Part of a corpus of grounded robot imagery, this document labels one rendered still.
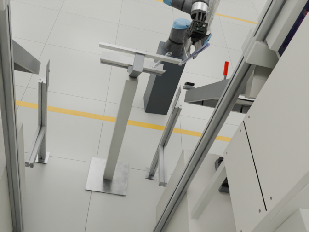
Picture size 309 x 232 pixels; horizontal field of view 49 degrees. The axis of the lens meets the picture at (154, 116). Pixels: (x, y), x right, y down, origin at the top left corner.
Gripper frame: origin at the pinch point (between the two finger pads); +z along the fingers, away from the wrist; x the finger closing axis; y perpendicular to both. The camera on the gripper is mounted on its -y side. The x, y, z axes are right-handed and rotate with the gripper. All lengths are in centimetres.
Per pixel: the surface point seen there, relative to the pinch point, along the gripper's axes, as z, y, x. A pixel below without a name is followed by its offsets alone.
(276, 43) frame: 21, 59, 9
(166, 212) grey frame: 67, -28, 6
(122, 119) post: 25, -38, -23
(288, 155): 51, 65, 11
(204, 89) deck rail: 14.2, 0.8, 8.0
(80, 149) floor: 37, -96, -43
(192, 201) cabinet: 61, -9, 13
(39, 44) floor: -53, -149, -102
